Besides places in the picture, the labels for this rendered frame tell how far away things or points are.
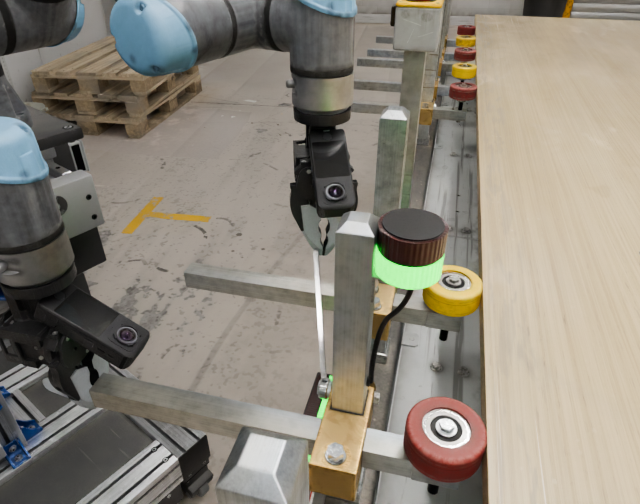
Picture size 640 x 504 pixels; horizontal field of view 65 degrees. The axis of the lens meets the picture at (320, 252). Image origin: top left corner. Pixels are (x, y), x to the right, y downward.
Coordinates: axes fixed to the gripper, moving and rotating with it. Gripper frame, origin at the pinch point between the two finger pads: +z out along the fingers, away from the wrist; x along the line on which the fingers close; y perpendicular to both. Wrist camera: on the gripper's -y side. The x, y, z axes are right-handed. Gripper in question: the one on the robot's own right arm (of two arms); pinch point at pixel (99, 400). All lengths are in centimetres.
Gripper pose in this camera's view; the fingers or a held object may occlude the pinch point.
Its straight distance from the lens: 71.6
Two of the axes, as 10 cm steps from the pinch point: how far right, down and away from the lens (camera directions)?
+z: -0.1, 8.3, 5.6
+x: -2.4, 5.4, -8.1
